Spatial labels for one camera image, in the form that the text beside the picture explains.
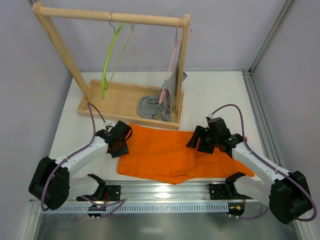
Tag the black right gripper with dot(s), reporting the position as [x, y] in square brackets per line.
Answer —
[204, 139]

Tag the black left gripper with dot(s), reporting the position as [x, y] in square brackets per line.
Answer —
[119, 144]

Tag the orange trousers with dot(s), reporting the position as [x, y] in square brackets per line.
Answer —
[162, 155]

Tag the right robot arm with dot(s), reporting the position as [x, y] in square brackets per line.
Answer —
[286, 194]

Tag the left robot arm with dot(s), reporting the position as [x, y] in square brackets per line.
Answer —
[53, 181]

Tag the grey shirt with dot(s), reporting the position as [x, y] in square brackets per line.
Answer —
[161, 105]

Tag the wooden clothes rack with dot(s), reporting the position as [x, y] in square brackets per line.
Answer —
[121, 105]

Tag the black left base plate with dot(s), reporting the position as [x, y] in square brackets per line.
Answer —
[106, 193]

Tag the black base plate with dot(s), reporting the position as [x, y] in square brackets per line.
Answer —
[221, 192]
[106, 193]

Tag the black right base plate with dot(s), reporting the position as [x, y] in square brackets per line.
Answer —
[221, 192]

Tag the aluminium corner frame post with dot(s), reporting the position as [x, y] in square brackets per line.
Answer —
[265, 132]

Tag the aluminium front rail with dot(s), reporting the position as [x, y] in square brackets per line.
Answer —
[147, 197]

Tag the pink wire hanger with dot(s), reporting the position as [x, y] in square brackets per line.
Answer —
[172, 60]

